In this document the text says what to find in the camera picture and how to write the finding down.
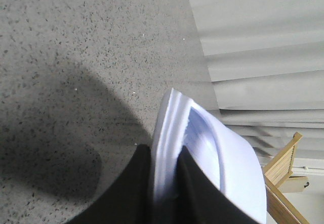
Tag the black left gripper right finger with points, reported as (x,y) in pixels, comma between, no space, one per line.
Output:
(219,188)

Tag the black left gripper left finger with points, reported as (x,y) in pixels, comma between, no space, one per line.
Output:
(125,201)

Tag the light blue slipper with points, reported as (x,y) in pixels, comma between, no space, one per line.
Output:
(182,122)

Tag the white pleated curtain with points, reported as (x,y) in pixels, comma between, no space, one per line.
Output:
(265,59)

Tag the wooden chair frame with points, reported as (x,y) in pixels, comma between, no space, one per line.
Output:
(277,172)

